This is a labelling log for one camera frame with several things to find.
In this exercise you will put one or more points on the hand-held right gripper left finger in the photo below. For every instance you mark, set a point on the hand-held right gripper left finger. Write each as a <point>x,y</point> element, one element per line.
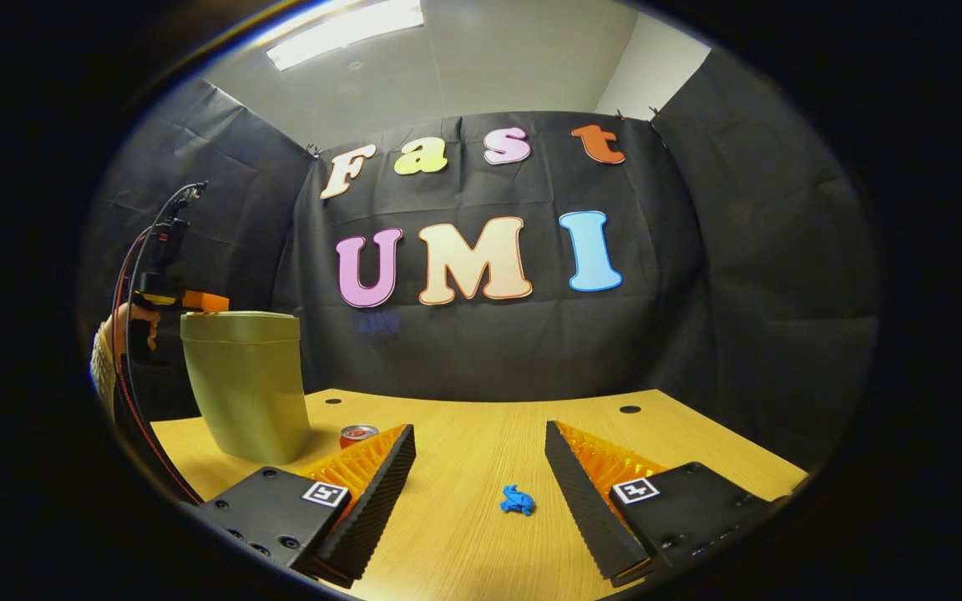
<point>381,501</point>

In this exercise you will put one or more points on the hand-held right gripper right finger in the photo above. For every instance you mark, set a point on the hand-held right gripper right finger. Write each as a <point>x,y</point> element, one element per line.
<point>585,509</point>

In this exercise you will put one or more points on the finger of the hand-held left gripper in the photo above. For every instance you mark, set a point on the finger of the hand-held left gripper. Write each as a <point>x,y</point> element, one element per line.
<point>207,300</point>

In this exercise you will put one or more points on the blue paper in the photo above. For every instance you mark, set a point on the blue paper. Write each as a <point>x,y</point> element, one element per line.
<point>518,501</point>

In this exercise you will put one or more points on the red pop can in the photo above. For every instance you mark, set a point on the red pop can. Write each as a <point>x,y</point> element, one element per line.
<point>356,436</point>

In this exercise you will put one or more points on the green desktop garbage bin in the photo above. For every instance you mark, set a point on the green desktop garbage bin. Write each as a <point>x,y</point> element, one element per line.
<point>247,392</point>

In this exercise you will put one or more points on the wooden desktop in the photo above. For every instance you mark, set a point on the wooden desktop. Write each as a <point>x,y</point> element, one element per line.
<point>481,551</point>

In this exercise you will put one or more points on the black backdrop cloth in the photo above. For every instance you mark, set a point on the black backdrop cloth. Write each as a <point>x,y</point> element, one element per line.
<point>489,351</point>

